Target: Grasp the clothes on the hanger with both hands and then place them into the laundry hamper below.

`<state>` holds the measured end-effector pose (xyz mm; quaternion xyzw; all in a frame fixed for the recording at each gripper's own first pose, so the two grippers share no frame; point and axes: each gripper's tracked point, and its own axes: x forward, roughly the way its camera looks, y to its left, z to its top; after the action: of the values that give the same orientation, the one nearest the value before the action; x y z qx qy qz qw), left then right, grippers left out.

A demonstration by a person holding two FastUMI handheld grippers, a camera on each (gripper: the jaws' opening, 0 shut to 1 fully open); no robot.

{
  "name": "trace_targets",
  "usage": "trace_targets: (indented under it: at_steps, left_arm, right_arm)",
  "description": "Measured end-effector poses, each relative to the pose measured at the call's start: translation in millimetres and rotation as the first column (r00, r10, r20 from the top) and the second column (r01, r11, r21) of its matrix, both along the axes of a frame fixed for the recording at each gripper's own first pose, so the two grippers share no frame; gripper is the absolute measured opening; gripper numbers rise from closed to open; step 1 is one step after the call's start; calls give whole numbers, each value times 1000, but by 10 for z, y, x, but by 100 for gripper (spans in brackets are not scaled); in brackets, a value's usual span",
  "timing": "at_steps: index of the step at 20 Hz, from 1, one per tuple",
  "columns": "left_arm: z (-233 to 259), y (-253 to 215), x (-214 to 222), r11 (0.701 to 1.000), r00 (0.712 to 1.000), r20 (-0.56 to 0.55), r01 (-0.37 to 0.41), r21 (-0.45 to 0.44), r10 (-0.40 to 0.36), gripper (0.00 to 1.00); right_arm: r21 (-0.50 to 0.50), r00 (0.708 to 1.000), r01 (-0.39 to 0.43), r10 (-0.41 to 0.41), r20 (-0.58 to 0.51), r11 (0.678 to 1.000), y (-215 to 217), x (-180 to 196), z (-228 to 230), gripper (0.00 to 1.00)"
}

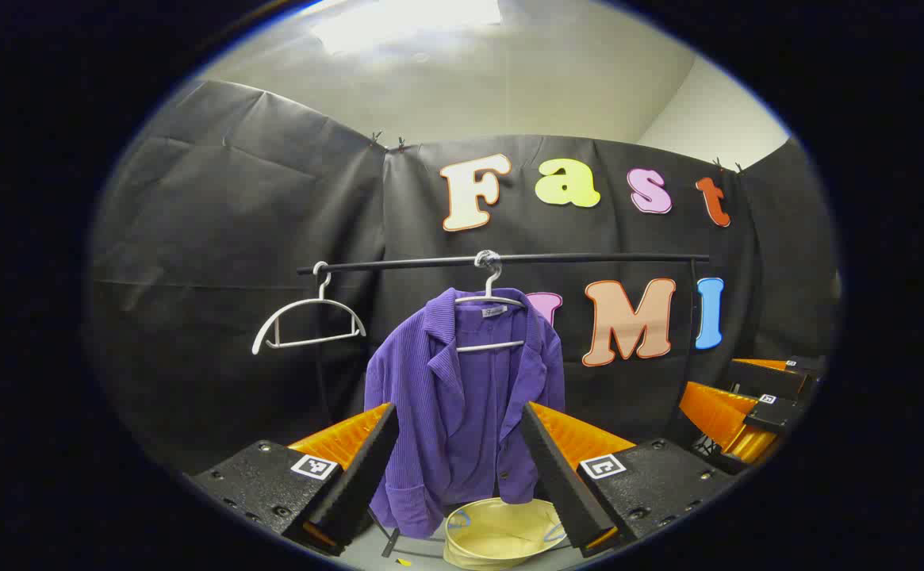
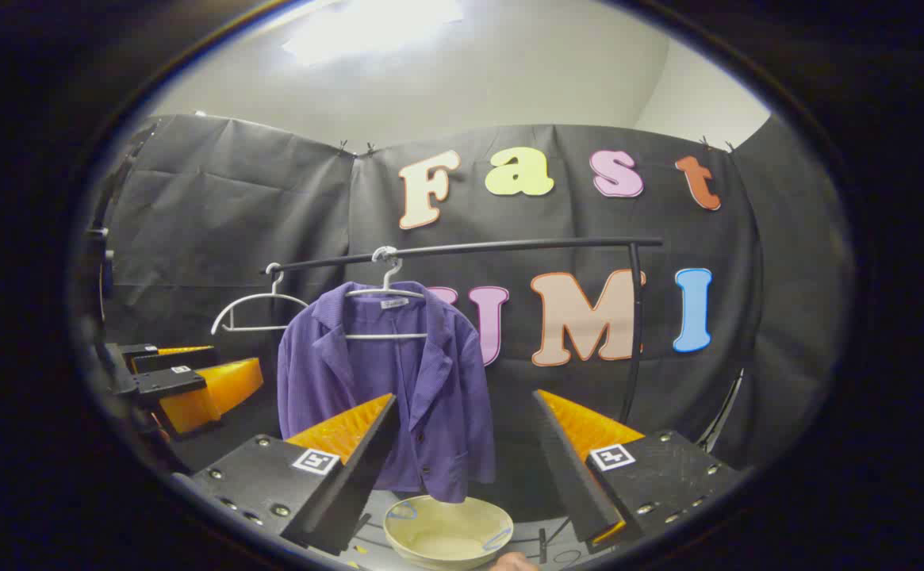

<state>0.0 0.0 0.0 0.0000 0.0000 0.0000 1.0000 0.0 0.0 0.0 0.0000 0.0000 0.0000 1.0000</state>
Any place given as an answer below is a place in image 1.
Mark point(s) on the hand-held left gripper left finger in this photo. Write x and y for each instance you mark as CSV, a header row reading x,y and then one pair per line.
x,y
362,476

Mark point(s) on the white plastic hanger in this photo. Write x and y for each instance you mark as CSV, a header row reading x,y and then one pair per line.
x,y
307,304

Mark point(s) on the black clothes rack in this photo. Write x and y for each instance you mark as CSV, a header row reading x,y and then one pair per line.
x,y
588,258

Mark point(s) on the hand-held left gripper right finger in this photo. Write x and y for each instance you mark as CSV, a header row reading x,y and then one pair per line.
x,y
557,476

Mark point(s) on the white hanger with taped hook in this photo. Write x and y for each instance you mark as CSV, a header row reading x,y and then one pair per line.
x,y
492,277

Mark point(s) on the beige laundry hamper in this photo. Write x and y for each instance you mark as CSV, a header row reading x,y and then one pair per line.
x,y
501,531

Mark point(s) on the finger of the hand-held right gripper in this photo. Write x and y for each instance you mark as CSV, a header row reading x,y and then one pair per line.
x,y
775,416
771,381

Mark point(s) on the black backdrop cloth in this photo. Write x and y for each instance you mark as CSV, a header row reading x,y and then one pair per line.
x,y
216,238

